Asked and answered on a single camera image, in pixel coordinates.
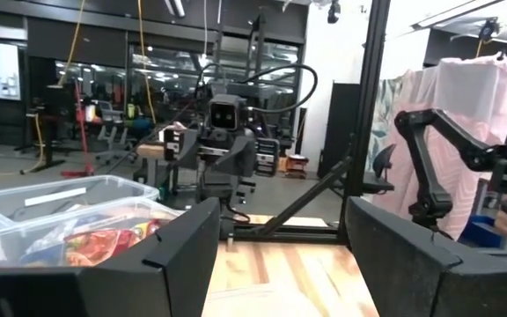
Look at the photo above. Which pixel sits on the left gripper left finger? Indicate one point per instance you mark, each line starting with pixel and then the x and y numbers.
pixel 104 295

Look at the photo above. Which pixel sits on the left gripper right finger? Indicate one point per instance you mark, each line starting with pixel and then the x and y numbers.
pixel 412 286

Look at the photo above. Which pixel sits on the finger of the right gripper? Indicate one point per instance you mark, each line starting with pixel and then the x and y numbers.
pixel 190 149
pixel 242 160

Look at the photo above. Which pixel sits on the red Maruchan noodle packet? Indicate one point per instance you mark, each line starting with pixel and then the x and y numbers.
pixel 99 246

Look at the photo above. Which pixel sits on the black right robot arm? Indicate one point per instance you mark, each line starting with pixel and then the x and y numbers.
pixel 214 193

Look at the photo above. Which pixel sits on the orange stack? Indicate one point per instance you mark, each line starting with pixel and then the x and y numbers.
pixel 296 165

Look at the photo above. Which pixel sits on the black partition panel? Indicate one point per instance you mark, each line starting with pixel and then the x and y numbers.
pixel 337 127

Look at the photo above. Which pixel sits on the blue bin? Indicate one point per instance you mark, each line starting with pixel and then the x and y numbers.
pixel 478 231

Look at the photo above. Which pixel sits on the grey office chair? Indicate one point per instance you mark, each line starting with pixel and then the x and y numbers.
pixel 110 116

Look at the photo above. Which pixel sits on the red pole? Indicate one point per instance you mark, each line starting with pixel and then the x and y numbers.
pixel 82 132

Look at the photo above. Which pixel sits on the black chair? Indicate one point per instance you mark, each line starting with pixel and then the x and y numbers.
pixel 383 160

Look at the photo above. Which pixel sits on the teal leaf print curtain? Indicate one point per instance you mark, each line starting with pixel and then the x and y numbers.
pixel 385 110

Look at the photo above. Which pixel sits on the pink cloth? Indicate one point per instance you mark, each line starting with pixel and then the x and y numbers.
pixel 456 88

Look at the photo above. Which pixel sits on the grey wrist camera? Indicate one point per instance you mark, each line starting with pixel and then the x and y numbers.
pixel 227 112

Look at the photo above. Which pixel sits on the black ceiling camera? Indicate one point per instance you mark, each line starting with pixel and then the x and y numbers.
pixel 333 11

